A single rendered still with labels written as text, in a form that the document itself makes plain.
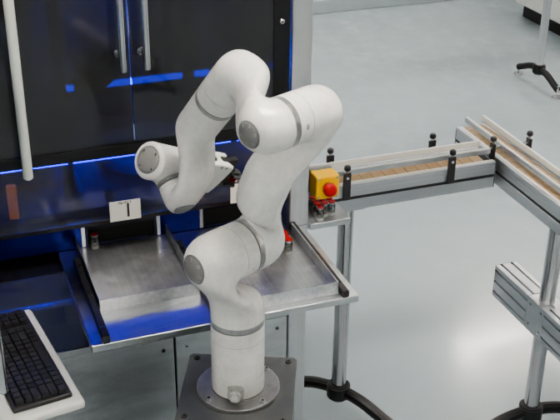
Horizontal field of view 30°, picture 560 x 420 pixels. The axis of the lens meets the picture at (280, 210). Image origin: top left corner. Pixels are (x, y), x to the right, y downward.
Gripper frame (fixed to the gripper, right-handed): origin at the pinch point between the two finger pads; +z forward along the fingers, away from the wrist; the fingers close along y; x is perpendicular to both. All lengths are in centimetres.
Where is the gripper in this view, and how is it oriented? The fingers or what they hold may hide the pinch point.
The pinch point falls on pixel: (230, 177)
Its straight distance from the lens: 252.1
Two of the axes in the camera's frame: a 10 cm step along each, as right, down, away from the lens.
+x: 5.0, 7.7, -3.9
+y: -6.9, 6.3, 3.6
